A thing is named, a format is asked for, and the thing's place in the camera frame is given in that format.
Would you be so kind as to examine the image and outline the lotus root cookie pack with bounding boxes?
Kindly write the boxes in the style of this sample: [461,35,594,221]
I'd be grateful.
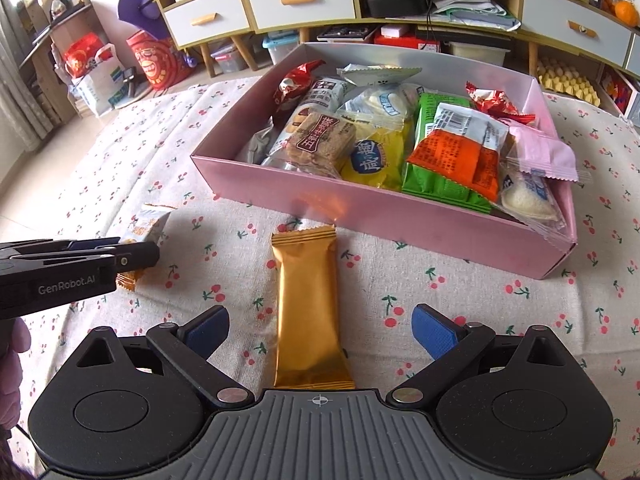
[116,204,174,292]

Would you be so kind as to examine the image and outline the gold foil snack bar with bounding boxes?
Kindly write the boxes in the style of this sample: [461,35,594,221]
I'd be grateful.
[271,226,355,390]

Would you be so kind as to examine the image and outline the cream white wafer pack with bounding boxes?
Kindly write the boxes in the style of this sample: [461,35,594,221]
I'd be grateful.
[496,162,566,240]

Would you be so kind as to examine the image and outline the green snack pack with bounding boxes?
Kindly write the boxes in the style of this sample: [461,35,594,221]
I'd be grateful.
[401,92,508,214]

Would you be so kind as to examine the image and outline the orange snack packet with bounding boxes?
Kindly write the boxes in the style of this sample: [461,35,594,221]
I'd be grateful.
[408,102,509,203]

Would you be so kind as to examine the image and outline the yellow blue snack pack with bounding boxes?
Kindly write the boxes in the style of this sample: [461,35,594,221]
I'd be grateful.
[341,122,410,192]

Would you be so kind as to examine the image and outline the brown biscuit clear pack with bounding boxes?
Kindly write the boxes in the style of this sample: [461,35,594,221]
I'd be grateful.
[285,112,356,178]

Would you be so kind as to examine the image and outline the red white snack pouch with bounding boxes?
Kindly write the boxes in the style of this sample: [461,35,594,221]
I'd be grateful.
[273,60,324,118]

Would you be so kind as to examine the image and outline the small red candy wrapper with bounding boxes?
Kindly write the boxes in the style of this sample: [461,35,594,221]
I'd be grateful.
[465,81,537,126]

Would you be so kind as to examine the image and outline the chocolate tart cookie pack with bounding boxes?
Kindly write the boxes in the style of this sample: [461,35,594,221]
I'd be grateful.
[262,77,354,169]

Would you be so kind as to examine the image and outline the clear rice cracker pack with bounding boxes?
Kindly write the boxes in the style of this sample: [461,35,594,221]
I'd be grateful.
[336,63,423,120]

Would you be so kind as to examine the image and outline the left hand pink glove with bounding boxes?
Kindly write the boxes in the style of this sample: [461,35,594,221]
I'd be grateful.
[0,318,32,442]

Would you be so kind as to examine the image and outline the cherry print tablecloth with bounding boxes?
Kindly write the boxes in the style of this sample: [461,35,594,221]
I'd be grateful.
[21,79,639,479]

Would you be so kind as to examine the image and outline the pink cardboard box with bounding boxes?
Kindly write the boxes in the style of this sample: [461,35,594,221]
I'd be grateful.
[192,44,577,278]

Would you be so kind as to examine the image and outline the white shopping bag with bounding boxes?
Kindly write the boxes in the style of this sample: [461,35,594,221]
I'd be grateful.
[72,44,127,117]

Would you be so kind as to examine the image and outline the red festive bucket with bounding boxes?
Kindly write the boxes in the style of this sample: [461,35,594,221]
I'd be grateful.
[126,30,193,90]

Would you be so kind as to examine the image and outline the pink snack pouch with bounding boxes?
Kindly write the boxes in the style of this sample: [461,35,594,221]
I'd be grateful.
[504,122,579,182]

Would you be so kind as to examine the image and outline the small clear grey bin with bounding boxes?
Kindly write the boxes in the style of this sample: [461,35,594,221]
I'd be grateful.
[210,42,248,74]

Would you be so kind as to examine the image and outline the purple hat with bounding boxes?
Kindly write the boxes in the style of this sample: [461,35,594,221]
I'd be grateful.
[117,0,170,40]

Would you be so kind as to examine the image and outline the clear bin blue lid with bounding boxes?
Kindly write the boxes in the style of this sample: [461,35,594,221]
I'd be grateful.
[262,30,299,65]

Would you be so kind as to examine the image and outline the long wooden tv cabinet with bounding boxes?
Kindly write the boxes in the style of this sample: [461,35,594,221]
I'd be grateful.
[155,0,639,76]

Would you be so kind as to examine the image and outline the yellow egg tray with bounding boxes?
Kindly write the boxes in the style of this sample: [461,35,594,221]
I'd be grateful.
[536,56,601,106]

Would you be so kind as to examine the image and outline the white toy box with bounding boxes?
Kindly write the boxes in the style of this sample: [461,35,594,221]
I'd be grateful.
[598,65,639,126]

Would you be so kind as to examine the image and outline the red storage box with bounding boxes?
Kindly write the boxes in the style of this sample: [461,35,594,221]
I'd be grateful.
[373,32,442,52]

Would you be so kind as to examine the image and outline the orange fruit lower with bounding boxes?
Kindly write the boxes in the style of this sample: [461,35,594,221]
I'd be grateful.
[613,0,640,28]

